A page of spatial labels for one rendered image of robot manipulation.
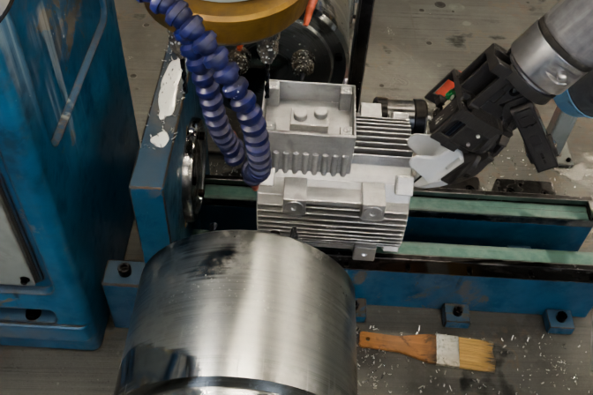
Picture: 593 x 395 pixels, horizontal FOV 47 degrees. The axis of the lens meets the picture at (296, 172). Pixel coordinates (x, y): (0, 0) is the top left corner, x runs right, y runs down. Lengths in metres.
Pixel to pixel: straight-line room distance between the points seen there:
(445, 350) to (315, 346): 0.43
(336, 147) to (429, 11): 0.90
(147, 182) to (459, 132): 0.35
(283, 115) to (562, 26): 0.37
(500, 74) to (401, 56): 0.81
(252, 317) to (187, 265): 0.10
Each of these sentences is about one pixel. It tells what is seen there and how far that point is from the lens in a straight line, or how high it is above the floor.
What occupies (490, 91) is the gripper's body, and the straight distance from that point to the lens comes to 0.76.
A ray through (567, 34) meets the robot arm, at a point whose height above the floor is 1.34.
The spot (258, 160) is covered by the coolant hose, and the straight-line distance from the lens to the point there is 0.61.
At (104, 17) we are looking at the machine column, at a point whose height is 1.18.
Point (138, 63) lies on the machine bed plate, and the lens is 1.50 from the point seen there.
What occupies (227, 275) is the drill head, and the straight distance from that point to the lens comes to 0.67.
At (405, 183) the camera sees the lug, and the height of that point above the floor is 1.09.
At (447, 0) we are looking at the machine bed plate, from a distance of 1.75.
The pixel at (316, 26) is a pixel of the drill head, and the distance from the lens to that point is 1.04.
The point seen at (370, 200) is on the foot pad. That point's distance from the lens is 0.86.
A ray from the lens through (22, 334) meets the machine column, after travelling 1.04.
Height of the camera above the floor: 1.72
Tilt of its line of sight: 48 degrees down
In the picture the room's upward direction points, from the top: 4 degrees clockwise
